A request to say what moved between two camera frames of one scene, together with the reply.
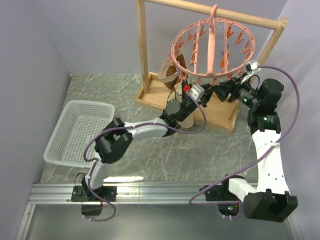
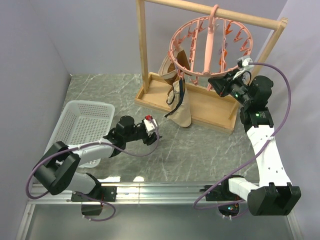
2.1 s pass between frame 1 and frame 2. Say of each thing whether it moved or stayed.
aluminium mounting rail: stayed
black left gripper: moved
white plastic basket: stayed
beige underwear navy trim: stayed
